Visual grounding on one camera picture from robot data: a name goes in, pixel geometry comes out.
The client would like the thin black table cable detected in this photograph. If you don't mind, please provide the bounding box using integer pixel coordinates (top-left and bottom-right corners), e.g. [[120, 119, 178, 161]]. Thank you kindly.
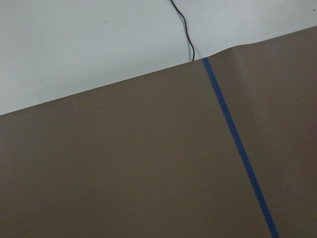
[[170, 0, 195, 61]]

